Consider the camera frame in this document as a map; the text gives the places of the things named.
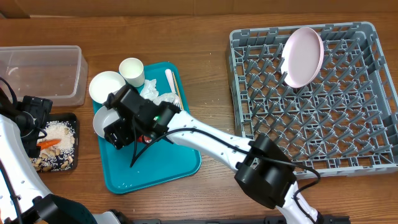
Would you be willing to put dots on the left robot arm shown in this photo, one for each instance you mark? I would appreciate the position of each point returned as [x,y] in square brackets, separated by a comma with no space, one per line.
[24,197]

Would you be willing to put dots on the clear plastic bin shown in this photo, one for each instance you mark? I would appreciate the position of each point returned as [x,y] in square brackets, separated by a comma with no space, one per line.
[55,72]

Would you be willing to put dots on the orange carrot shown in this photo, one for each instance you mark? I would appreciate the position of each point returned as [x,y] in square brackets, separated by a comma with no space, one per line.
[48,143]

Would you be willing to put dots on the grey melamine bowl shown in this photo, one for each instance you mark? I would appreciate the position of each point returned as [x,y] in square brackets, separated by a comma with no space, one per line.
[102,118]

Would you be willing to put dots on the teal plastic tray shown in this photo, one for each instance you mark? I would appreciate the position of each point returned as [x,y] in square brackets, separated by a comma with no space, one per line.
[160,163]

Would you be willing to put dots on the red snack wrapper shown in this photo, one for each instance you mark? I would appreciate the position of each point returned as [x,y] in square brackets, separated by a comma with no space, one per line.
[144,139]

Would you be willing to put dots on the pile of white rice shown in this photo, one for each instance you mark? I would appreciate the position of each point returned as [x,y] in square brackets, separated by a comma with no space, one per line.
[62,137]

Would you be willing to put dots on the pink round plate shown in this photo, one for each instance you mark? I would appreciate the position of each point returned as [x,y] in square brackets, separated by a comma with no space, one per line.
[303,57]

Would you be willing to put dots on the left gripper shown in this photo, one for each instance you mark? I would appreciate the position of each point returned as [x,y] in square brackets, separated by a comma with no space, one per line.
[39,107]

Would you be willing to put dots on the white paper bowl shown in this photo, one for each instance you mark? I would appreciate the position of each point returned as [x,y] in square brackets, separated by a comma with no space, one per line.
[105,83]

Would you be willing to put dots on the grey dishwasher rack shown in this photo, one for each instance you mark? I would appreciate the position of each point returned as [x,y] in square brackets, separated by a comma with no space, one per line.
[342,123]

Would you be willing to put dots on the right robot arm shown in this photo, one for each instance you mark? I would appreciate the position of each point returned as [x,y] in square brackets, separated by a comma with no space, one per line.
[261,169]

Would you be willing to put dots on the white paper cup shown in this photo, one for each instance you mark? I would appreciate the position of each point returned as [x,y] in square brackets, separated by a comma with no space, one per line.
[132,70]

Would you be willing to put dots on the crumpled white tissue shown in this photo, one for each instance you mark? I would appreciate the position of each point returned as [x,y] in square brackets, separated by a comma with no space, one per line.
[150,92]

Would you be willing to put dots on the wooden chopstick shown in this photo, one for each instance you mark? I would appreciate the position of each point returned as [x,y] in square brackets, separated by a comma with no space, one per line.
[178,91]

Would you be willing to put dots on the black food waste tray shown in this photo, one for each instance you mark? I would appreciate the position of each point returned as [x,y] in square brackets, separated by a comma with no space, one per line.
[70,116]

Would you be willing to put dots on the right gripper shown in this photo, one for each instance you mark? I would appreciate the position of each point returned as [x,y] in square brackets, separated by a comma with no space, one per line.
[125,126]

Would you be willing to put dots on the white plastic fork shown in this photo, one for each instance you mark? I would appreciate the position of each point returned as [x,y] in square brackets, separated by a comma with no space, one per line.
[170,78]

